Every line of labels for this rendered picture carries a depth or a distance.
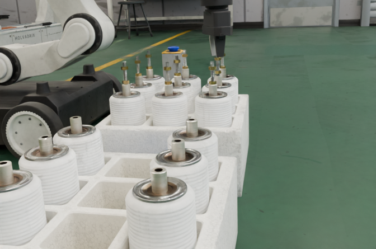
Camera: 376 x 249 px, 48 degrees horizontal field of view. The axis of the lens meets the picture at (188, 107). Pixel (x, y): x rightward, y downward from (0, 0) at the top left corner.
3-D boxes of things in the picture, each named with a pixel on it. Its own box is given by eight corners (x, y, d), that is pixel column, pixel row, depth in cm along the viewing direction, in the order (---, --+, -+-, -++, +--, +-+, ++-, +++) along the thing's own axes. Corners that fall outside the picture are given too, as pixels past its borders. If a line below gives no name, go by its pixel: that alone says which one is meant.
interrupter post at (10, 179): (-6, 187, 62) (-10, 165, 61) (4, 179, 64) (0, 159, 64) (9, 187, 62) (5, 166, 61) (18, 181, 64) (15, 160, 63)
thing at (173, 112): (196, 158, 117) (194, 94, 112) (168, 168, 111) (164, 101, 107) (175, 149, 124) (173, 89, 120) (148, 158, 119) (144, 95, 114)
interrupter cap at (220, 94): (192, 96, 112) (192, 93, 112) (215, 92, 116) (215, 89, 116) (210, 101, 106) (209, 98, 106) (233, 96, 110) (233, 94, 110)
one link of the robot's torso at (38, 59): (-29, 56, 153) (82, 8, 139) (5, 48, 172) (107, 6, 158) (-10, 95, 155) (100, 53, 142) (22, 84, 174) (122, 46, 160)
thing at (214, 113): (190, 159, 117) (187, 95, 112) (217, 151, 122) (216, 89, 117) (210, 169, 109) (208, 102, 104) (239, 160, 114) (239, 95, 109)
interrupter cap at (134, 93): (137, 99, 111) (137, 96, 111) (109, 99, 112) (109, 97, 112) (142, 92, 119) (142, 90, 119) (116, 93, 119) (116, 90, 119)
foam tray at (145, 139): (98, 191, 116) (91, 128, 111) (139, 142, 153) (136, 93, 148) (241, 197, 109) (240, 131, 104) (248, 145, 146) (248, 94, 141)
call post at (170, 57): (165, 137, 157) (161, 53, 149) (170, 131, 164) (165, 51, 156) (184, 137, 156) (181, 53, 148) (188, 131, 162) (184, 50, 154)
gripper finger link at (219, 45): (214, 57, 118) (214, 34, 116) (224, 56, 119) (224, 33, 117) (216, 57, 116) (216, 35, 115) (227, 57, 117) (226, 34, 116)
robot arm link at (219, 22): (241, 34, 114) (241, -12, 111) (208, 37, 111) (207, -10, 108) (222, 31, 125) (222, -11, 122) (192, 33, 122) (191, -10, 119)
